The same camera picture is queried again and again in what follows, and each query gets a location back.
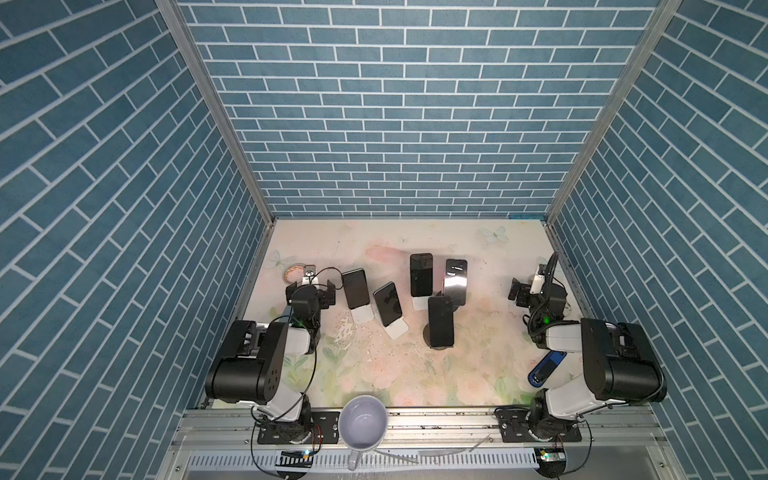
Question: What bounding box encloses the teal phone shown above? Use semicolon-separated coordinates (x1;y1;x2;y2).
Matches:
373;282;403;327
342;268;370;310

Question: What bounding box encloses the white stand far left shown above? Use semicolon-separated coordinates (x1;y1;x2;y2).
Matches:
350;304;375;325

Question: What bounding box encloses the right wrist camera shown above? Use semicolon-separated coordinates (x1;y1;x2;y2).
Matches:
529;273;546;295

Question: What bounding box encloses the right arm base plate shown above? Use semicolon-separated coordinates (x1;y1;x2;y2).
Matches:
493;405;582;443

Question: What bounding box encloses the white stand centre back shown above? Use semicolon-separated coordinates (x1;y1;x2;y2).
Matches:
412;296;430;311

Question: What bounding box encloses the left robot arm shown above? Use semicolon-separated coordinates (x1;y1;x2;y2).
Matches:
205;281;338;444

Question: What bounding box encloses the white slotted cable duct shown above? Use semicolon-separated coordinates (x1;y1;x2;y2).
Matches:
187;448;539;473

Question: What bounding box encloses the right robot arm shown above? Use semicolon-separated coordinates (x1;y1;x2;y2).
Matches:
494;253;667;442

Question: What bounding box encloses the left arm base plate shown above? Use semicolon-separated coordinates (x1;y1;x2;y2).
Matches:
255;409;340;445

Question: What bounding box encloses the white mug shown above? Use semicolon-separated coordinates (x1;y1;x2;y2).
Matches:
338;395;388;471

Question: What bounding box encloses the white stand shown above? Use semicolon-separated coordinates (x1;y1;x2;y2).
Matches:
412;296;430;311
350;304;375;325
384;318;409;340

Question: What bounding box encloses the aluminium front rail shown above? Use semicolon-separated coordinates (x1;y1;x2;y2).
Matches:
171;406;669;451

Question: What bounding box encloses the round tape roll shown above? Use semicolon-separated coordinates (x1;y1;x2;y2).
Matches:
283;264;304;285

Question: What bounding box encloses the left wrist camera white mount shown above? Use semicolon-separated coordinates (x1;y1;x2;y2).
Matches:
302;264;317;285

